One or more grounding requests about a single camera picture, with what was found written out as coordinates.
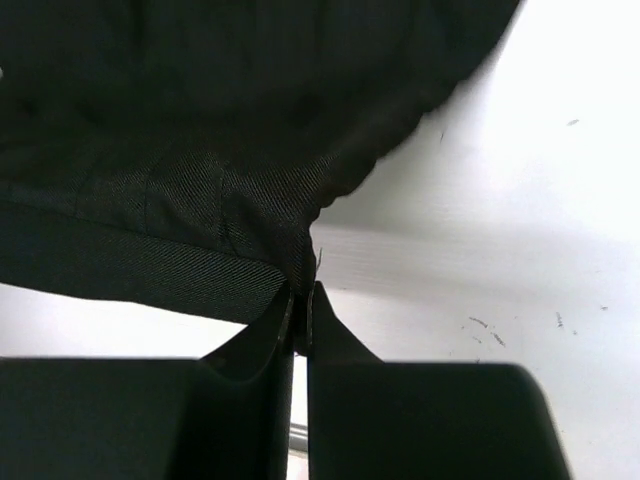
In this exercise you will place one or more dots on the black pleated skirt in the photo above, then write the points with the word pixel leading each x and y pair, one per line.
pixel 176 153

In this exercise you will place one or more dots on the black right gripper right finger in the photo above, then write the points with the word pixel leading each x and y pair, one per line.
pixel 372 419

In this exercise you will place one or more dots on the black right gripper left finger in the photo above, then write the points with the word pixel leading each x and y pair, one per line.
pixel 224 416

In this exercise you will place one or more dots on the aluminium table edge rail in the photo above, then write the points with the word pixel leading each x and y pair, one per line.
pixel 298 438

